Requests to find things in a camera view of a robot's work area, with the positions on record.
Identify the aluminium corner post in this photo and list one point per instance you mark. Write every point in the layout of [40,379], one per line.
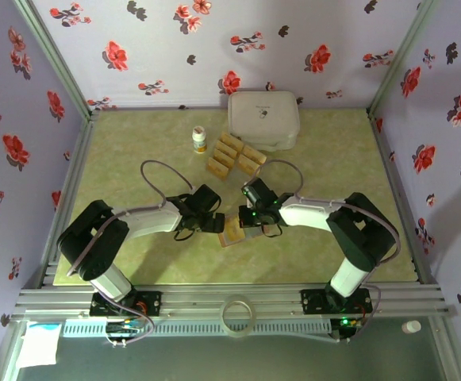
[404,55]
[55,59]

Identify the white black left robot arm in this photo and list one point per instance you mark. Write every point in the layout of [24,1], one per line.
[91,238]

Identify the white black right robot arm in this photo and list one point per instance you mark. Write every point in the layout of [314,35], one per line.
[361,230]

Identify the white zip case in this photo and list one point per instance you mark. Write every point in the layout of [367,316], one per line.
[262,119]

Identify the clear acrylic card stand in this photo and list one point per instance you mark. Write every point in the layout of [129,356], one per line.
[236,180]

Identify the white paper sheet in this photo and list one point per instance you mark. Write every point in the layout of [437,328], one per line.
[37,349]

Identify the pink card holder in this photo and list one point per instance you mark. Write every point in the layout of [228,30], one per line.
[256,231]

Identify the small white-capped pill bottle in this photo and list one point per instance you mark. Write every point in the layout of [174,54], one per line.
[199,139]

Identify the clear tape roll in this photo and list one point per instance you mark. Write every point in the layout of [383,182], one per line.
[223,319]

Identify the long aluminium frame rail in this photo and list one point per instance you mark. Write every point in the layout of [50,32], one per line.
[214,295]

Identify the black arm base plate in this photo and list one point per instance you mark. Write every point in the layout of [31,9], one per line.
[150,303]
[313,301]

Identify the aluminium side rail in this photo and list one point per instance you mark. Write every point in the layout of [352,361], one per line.
[75,166]
[389,158]

